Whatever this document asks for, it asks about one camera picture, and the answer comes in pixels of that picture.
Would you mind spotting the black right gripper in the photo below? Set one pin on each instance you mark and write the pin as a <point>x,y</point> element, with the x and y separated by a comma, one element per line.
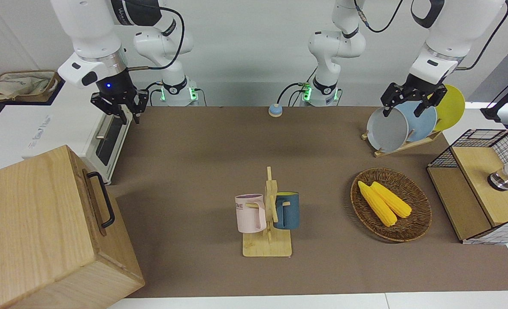
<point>116,90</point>

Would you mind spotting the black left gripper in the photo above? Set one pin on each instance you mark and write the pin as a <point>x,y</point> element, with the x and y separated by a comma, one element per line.
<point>423,88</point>

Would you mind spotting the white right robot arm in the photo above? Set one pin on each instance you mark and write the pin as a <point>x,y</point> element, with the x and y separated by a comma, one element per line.
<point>86,30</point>

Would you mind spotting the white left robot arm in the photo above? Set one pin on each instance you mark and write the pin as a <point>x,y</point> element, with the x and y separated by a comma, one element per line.
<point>451,25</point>

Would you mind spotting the light blue plate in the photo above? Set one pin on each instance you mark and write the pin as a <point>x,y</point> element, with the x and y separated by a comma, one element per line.
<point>421,124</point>

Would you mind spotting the yellow plate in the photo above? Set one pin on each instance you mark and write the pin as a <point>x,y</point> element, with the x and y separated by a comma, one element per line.
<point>451,107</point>

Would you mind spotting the grey plate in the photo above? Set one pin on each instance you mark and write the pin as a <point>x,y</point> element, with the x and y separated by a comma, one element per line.
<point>387,131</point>

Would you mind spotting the wooden plate rack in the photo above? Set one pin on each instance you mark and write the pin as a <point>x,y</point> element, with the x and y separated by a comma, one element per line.
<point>391,151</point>

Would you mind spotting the black stand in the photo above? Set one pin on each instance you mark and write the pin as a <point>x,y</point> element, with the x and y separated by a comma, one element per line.
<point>498,105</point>

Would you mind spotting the white toaster oven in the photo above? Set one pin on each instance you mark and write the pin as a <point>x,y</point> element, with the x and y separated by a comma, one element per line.
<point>22,124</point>

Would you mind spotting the yellow corn cob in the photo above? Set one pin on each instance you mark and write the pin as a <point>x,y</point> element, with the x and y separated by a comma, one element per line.
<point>378,206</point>
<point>393,201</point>

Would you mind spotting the brown paper bag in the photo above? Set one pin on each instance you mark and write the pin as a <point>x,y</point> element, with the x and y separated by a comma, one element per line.
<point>18,83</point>

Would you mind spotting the brown wicker basket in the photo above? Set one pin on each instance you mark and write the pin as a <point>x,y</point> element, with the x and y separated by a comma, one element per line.
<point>412,227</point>

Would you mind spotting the blue round bell button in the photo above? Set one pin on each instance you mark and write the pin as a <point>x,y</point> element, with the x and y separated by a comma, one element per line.
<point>275,110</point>

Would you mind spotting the light wooden cabinet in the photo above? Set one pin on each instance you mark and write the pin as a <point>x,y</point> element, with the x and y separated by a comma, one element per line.
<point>31,223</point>

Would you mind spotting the blue mug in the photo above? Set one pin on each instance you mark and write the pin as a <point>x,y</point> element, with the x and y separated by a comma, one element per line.
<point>290,212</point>

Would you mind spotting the pink mug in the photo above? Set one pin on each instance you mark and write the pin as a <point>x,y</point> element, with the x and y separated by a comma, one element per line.
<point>249,214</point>

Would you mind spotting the brown table mat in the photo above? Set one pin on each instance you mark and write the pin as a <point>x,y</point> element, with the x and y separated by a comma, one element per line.
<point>322,266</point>

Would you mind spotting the wooden mug rack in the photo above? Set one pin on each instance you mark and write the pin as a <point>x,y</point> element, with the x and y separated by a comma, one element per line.
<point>267,246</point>

